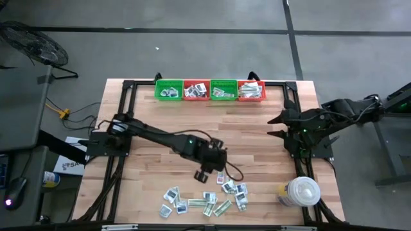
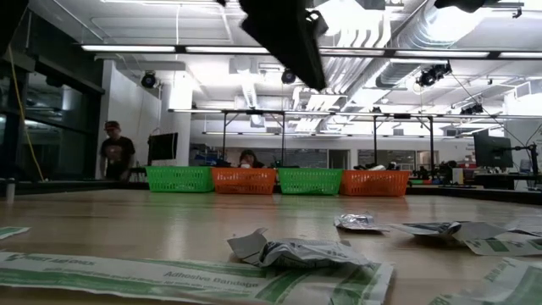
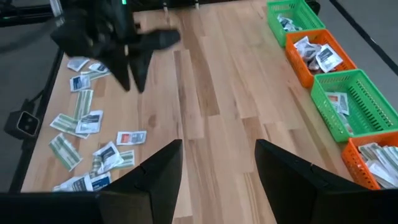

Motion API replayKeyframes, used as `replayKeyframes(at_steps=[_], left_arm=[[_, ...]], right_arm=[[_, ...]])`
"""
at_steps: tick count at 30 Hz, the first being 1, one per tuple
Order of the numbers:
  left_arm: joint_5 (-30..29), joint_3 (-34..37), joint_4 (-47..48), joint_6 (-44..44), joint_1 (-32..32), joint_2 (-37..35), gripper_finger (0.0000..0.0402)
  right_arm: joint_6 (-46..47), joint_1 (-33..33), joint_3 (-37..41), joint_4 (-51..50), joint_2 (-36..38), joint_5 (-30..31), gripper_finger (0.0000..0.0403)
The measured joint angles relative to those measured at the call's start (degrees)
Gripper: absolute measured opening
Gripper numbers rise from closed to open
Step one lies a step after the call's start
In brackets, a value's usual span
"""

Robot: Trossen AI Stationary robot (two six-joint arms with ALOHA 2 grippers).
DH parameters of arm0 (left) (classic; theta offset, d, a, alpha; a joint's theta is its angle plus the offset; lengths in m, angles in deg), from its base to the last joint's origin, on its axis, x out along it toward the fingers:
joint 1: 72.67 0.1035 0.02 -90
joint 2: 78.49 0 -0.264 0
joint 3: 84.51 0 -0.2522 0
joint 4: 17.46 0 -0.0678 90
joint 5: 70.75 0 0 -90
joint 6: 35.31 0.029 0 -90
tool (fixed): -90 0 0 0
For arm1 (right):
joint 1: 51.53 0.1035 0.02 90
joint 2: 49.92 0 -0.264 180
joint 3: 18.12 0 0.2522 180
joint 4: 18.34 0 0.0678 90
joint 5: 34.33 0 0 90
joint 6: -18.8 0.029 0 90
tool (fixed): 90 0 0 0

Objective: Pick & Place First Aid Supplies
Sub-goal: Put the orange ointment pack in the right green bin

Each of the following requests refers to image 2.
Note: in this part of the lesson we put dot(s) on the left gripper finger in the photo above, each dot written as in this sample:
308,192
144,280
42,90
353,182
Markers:
305,63

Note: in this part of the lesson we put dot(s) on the black monitor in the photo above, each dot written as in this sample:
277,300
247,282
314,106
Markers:
163,146
493,150

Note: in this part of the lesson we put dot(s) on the silver ventilation duct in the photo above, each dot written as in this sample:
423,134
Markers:
394,72

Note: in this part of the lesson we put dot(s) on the green plastic basket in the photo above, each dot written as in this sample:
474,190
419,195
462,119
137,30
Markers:
310,182
180,180

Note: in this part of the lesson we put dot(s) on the person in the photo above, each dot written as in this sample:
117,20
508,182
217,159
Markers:
116,150
250,159

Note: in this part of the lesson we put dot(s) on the black background robot arm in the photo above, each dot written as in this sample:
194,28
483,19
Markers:
444,169
281,163
377,163

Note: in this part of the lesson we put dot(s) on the black background rig frame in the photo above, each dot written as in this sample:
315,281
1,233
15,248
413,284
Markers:
254,112
402,115

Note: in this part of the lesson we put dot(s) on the dark side desk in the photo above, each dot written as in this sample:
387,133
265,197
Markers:
135,168

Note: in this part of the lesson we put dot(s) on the black ceiling spotlight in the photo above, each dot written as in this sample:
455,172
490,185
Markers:
432,75
149,79
472,109
287,77

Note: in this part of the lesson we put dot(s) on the grey cup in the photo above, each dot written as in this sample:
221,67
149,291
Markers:
10,190

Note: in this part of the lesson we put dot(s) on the orange plastic basket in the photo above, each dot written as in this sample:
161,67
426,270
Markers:
374,183
244,181

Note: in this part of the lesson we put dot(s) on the long ceiling light strip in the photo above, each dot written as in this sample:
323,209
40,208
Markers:
351,51
440,53
127,48
521,54
228,49

